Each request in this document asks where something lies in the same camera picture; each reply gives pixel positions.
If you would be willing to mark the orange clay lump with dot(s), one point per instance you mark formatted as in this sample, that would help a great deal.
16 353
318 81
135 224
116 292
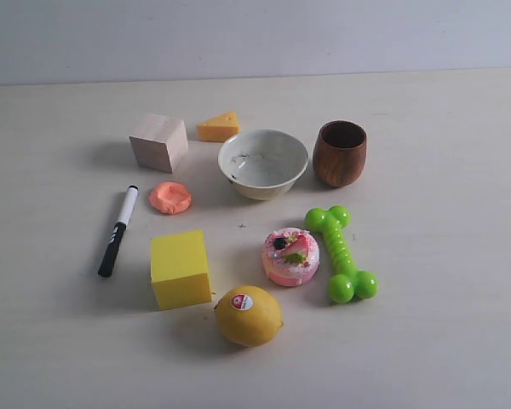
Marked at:
170 198

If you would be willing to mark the white ceramic bowl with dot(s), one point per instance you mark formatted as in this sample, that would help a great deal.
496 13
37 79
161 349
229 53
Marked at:
262 164

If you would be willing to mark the pink toy cake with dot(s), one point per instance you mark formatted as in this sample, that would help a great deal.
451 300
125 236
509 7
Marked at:
290 257

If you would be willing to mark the yellow cheese wedge toy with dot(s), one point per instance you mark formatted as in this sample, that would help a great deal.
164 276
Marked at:
219 128

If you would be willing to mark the yellow foam cube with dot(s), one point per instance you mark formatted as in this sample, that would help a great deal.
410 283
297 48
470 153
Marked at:
180 273

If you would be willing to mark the brown wooden cup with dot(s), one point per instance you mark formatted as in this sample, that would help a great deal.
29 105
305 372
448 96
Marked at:
339 153

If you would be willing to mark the yellow lemon with sticker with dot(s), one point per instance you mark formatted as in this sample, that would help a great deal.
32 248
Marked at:
249 316

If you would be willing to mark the light wooden cube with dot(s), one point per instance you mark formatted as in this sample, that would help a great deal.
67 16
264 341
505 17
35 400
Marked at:
159 142

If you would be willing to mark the green bone dog toy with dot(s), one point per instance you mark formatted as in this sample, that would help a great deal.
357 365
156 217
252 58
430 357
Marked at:
348 281

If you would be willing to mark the black and white marker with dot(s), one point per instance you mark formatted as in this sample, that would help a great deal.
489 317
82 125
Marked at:
110 256

